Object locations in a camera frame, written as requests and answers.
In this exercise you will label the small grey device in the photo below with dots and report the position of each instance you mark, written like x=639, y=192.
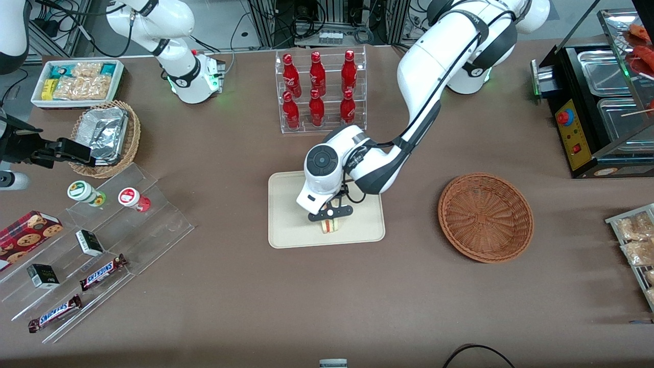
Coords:
x=333, y=364

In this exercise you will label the black food warmer cabinet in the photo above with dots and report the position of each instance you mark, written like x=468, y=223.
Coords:
x=572, y=133

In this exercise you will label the thin wooden skewer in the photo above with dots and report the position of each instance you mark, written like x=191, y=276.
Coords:
x=638, y=112

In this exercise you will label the Snickers bar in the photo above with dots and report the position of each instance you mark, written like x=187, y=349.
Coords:
x=55, y=313
x=102, y=272

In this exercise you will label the triangle sandwich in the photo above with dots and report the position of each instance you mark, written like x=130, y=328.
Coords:
x=329, y=227

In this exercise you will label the aluminium foil container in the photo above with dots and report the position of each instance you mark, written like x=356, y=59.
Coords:
x=104, y=133

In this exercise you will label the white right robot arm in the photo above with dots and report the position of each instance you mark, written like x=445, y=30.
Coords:
x=189, y=76

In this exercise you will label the teal snack pack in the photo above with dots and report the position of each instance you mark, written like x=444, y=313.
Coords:
x=61, y=71
x=108, y=69

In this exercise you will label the small blue object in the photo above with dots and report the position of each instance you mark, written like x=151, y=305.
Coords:
x=641, y=322

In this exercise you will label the stainless steel pan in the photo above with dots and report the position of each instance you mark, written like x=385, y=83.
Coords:
x=618, y=130
x=605, y=71

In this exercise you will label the grey metal snack rack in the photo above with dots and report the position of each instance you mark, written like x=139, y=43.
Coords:
x=621, y=215

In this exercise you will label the green lid cup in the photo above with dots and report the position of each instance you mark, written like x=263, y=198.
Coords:
x=82, y=190

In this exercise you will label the cream plastic tray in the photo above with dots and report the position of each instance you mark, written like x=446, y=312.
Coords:
x=286, y=225

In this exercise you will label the clear bag of crackers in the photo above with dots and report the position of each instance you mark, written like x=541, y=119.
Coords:
x=638, y=253
x=651, y=296
x=650, y=277
x=636, y=227

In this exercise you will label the small clear pretzel bag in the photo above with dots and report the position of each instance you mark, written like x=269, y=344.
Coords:
x=87, y=69

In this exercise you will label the red sausage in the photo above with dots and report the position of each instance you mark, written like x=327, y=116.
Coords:
x=646, y=56
x=641, y=31

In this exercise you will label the red cola bottle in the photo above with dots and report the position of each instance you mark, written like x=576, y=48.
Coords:
x=349, y=74
x=291, y=112
x=318, y=76
x=291, y=76
x=347, y=110
x=317, y=111

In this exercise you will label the large clear pretzel bag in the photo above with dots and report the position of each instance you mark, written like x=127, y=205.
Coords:
x=82, y=88

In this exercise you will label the white power strip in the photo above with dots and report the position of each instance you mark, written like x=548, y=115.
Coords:
x=329, y=37

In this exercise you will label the white plastic snack bin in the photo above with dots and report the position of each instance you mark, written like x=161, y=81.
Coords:
x=36, y=99

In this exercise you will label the clear acrylic stepped display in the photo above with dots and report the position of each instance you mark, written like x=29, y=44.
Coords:
x=163, y=225

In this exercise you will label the small black box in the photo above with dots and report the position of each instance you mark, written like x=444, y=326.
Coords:
x=43, y=276
x=89, y=243

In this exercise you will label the yellow snack pack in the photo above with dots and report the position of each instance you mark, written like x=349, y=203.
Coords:
x=48, y=89

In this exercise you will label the black box with green light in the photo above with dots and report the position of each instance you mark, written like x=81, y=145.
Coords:
x=544, y=76

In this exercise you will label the brown round wicker basket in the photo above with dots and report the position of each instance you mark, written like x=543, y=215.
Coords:
x=485, y=217

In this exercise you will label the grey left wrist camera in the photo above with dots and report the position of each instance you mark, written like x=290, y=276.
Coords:
x=342, y=211

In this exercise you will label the tan oval wicker basket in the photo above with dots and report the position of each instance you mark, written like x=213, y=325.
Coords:
x=133, y=138

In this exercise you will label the red cookie box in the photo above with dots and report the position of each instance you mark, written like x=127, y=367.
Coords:
x=25, y=237

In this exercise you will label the clear acrylic bottle rack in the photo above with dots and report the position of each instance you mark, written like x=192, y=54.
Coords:
x=332, y=128

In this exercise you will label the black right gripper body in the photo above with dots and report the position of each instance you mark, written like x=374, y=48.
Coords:
x=21, y=145

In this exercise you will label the red lid cup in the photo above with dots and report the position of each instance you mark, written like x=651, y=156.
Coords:
x=130, y=197

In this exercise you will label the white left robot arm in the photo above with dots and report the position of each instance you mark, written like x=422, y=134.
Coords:
x=424, y=66

